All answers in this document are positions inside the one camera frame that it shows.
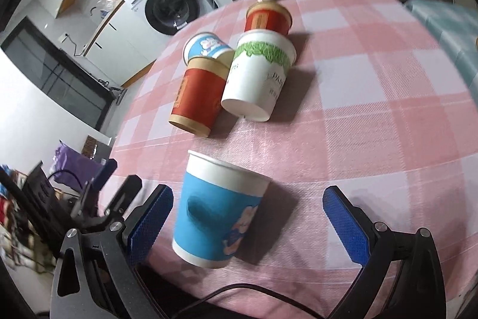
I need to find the purple bag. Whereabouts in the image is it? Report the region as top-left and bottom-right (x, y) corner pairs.
(50, 142), (103, 193)

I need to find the pink checked tablecloth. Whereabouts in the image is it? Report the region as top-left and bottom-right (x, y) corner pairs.
(99, 0), (477, 315)

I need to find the large blue paper cup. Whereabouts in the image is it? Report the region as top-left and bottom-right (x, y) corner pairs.
(172, 150), (271, 269)

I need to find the near red paper cup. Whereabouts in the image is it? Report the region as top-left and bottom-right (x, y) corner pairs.
(168, 57), (229, 137)

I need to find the small blue paper cup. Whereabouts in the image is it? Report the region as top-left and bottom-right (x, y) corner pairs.
(183, 32), (234, 68)

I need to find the far red paper cup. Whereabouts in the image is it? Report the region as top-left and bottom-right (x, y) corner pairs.
(244, 1), (292, 36)

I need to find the dark glass door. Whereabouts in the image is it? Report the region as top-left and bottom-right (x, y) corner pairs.
(1, 17), (114, 130)

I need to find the white kitchen base cabinet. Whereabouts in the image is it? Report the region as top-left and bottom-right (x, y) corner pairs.
(85, 0), (171, 85)

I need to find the teal checked tablecloth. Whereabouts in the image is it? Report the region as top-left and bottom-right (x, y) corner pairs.
(405, 0), (478, 104)

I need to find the white cup green leaf band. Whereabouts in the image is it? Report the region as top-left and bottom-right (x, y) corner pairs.
(221, 29), (297, 122)

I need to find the black cable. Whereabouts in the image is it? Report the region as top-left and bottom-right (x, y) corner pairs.
(175, 283), (326, 319)

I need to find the red paper cup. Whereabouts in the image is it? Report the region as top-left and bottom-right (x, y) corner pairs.
(168, 57), (229, 137)
(244, 1), (292, 36)

